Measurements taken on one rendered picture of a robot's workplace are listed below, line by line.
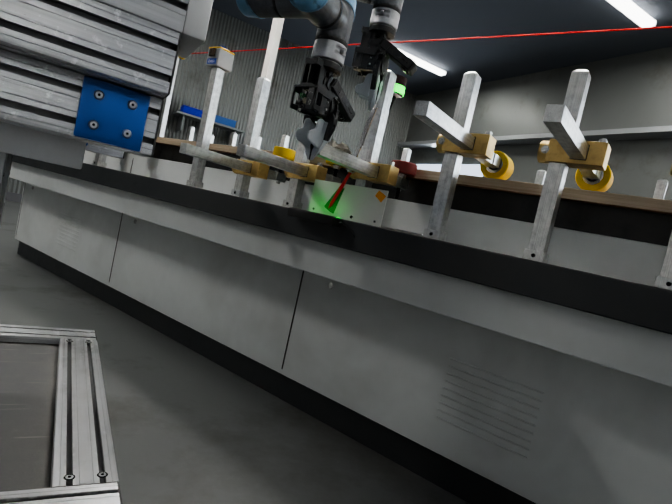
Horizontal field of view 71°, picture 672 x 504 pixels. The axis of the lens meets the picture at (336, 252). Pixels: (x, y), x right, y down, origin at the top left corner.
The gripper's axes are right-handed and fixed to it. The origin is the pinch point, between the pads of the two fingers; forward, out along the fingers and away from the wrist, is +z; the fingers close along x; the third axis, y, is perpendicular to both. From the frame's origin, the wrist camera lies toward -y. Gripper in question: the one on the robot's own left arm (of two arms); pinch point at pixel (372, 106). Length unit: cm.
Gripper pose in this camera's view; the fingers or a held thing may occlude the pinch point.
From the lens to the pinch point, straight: 131.4
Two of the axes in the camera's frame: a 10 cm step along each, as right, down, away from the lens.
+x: -2.8, 0.0, -9.6
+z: -2.2, 9.7, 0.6
